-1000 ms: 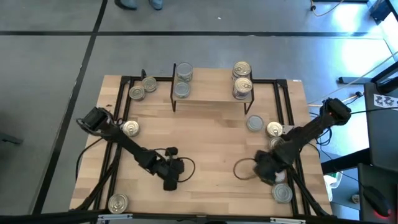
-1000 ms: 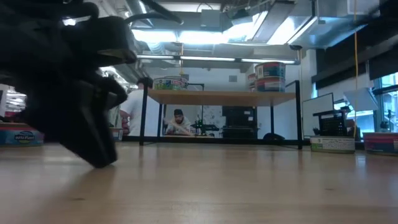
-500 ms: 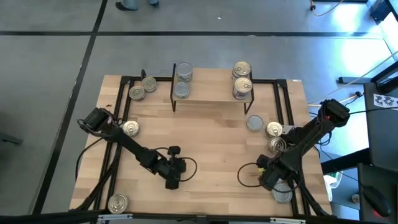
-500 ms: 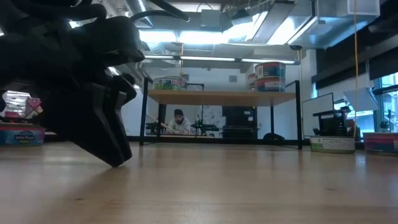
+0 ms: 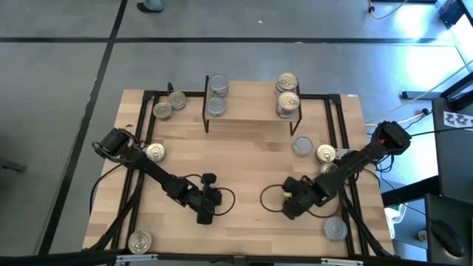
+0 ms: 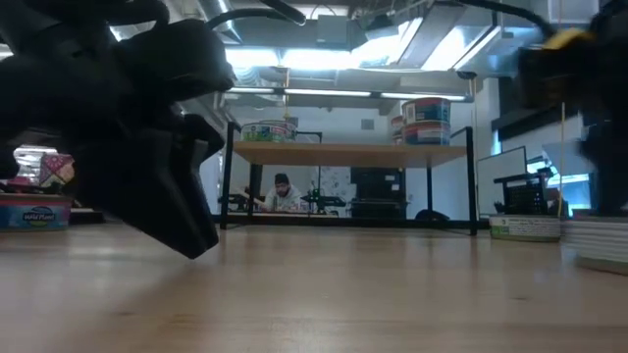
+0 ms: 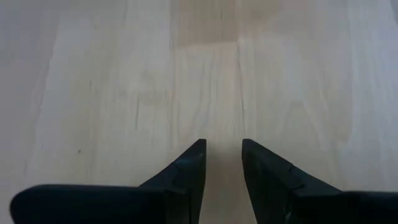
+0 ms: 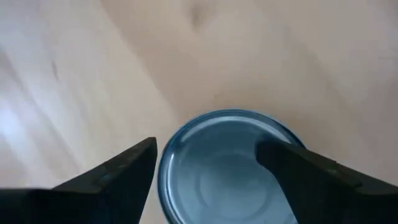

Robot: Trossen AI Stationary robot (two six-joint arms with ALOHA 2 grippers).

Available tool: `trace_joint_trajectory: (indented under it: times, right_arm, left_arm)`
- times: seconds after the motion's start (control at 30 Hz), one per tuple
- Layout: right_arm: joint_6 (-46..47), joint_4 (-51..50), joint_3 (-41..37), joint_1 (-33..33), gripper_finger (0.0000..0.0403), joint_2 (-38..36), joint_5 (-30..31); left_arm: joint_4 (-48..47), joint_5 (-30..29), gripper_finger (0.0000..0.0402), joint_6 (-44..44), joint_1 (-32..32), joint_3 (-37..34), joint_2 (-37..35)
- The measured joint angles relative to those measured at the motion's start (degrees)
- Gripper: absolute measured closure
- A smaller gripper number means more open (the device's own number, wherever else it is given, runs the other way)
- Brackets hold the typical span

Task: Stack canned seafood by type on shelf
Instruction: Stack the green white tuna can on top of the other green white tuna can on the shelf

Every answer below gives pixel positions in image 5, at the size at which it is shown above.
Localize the black computer mouse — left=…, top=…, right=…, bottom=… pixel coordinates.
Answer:
left=430, top=219, right=466, bottom=259

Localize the wooden shelf black metal frame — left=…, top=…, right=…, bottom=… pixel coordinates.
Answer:
left=201, top=75, right=304, bottom=137

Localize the grey metal bracket plate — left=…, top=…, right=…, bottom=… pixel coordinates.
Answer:
left=334, top=147, right=356, bottom=159

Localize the black floor stand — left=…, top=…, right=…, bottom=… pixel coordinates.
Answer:
left=401, top=72, right=473, bottom=112

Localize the person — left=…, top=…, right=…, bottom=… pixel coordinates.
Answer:
left=136, top=0, right=166, bottom=14

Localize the grey chair leg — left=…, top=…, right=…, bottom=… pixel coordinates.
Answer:
left=0, top=157, right=27, bottom=174

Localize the silver corner bracket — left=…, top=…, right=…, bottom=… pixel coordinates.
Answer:
left=320, top=257, right=365, bottom=266
left=116, top=254, right=151, bottom=266

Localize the black desk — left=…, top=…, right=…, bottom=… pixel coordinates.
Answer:
left=424, top=96, right=473, bottom=266

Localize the light tuna can green label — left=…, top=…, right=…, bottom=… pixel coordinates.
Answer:
left=208, top=73, right=231, bottom=98
left=205, top=96, right=228, bottom=117
left=292, top=135, right=315, bottom=157
left=322, top=216, right=349, bottom=242

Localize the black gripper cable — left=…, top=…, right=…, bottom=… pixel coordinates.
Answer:
left=259, top=183, right=296, bottom=214
left=183, top=172, right=237, bottom=217

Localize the printed marker sheet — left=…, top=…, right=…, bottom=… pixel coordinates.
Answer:
left=442, top=109, right=473, bottom=130

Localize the gold lid seafood can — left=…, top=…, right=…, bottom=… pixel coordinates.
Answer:
left=127, top=230, right=153, bottom=255

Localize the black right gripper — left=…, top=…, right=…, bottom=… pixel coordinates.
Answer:
left=282, top=180, right=328, bottom=221

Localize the pink salmon can blue label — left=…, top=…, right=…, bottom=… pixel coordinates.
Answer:
left=276, top=91, right=302, bottom=112
left=315, top=143, right=337, bottom=164
left=319, top=161, right=339, bottom=175
left=276, top=109, right=300, bottom=120
left=275, top=72, right=299, bottom=93

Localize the black metal table frame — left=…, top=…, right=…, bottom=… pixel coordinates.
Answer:
left=83, top=89, right=395, bottom=259

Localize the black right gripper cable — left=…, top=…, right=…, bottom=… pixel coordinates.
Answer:
left=259, top=183, right=296, bottom=214

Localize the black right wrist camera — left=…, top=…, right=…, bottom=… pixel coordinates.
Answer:
left=284, top=176, right=302, bottom=190

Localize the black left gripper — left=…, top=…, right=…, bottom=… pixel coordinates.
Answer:
left=184, top=184, right=222, bottom=225

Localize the yellow cable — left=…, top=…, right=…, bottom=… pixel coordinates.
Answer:
left=368, top=0, right=409, bottom=20

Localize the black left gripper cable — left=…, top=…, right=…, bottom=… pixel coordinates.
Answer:
left=183, top=172, right=237, bottom=217

